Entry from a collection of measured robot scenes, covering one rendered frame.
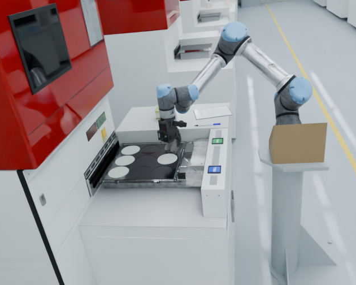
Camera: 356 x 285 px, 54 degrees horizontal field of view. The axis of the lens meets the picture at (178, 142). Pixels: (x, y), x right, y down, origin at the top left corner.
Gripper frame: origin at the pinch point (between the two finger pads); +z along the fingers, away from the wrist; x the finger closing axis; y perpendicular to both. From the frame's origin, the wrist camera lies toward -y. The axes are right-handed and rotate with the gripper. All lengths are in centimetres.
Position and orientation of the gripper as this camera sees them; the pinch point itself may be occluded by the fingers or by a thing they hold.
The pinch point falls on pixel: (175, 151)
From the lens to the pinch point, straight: 178.4
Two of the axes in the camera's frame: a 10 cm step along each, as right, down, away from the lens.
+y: -6.3, 4.2, -6.5
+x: 7.7, 2.1, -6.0
